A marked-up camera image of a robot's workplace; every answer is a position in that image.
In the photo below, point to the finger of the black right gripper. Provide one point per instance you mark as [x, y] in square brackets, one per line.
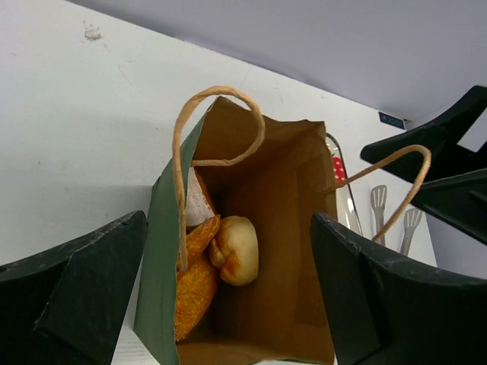
[441, 136]
[459, 201]

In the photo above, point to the small round bun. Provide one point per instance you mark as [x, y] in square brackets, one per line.
[234, 251]

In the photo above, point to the green brown paper bag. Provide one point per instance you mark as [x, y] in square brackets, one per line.
[276, 174]

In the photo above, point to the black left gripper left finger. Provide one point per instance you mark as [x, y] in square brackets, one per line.
[67, 304]

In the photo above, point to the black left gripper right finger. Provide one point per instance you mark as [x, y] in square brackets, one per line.
[386, 308]

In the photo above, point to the blue label sticker right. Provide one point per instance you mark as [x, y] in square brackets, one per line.
[391, 120]

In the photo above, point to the long sesame bread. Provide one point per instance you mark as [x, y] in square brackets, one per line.
[199, 205]

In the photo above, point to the small white scrap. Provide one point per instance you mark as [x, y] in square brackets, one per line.
[92, 33]

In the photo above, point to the large orange crumb bread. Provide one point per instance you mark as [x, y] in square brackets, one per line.
[197, 286]

